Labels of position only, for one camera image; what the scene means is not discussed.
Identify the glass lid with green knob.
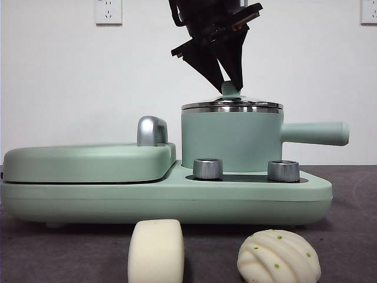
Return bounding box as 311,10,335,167
181,81,284,109

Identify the plain white steamed bun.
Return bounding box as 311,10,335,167
127,219,186,283

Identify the ridged bun with green specks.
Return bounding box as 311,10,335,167
237,229,322,283

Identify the silver control knob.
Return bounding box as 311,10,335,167
193,158,224,180
267,160,300,182

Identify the green breakfast machine base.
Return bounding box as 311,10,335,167
0,160,333,229

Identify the green hinged griddle cover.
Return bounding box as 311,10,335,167
2,142,177,183

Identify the green pot with side handle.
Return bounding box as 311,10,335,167
180,105,350,174

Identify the chrome cover handle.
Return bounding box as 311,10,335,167
137,116,170,147

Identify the white wall socket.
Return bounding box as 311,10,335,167
94,0,123,26
361,0,377,25

